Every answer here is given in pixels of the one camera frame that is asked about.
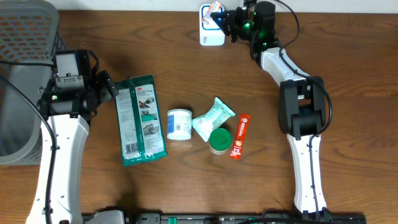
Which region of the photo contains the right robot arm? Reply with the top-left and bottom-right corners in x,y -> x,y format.
210,1 -> 331,219

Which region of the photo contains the green lid small jar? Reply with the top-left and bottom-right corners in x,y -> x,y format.
209,128 -> 232,155

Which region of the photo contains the orange white small packet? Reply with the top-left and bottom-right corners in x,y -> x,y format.
200,1 -> 224,29

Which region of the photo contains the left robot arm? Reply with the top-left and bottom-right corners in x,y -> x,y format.
26,71 -> 124,223

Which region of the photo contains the right black cable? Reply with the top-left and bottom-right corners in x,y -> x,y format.
273,0 -> 333,218

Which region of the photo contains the teal wet wipes pack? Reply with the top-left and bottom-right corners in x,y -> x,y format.
192,97 -> 236,142

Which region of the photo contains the red Nescafe stick sachet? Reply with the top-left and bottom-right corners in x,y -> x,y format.
229,114 -> 251,160

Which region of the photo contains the left black cable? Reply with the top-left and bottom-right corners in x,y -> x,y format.
0,58 -> 60,224

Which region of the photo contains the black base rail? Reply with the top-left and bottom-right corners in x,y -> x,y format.
83,210 -> 367,224

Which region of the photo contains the white plastic bottle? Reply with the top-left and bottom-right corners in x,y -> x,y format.
167,109 -> 192,141

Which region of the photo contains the grey plastic mesh basket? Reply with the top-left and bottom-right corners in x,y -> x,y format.
1,1 -> 68,166

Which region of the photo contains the black cable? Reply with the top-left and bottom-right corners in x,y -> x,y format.
273,0 -> 333,218
0,58 -> 60,224

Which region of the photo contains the green white instruction package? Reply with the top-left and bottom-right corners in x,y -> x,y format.
115,75 -> 167,167

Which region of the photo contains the white barcode scanner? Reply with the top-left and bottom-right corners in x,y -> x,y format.
199,4 -> 225,46

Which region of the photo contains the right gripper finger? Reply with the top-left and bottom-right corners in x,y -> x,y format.
214,17 -> 233,36
210,10 -> 236,21

